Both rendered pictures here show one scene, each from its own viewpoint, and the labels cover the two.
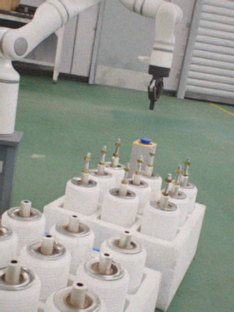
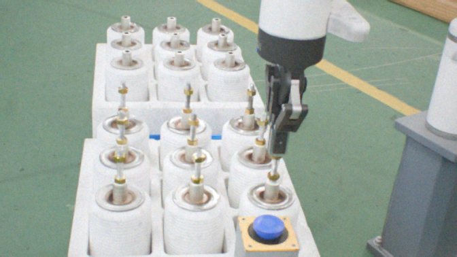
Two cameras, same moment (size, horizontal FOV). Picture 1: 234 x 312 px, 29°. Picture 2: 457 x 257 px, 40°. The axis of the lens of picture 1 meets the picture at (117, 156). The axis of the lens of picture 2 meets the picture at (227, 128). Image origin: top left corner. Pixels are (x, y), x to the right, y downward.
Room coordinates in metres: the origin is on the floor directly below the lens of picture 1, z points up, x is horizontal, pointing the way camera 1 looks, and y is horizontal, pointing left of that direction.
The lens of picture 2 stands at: (2.13, -0.46, 0.81)
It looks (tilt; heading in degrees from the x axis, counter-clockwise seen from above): 28 degrees down; 152
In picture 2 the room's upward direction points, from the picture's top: 5 degrees clockwise
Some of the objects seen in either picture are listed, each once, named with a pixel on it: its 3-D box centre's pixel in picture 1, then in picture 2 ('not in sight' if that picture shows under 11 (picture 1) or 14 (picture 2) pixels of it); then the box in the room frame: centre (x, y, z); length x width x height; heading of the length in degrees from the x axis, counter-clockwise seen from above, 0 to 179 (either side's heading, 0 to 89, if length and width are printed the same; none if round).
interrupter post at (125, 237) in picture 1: (125, 239); (127, 58); (0.85, -0.05, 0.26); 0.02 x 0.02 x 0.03
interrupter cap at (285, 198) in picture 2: (114, 166); (271, 196); (1.42, 0.00, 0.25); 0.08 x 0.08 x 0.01
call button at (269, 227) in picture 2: (145, 141); (268, 228); (1.57, -0.09, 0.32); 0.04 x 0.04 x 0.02
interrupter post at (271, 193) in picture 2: (114, 162); (271, 189); (1.42, 0.00, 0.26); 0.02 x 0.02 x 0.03
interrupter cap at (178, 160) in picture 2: (136, 183); (191, 158); (1.28, -0.07, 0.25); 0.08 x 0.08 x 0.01
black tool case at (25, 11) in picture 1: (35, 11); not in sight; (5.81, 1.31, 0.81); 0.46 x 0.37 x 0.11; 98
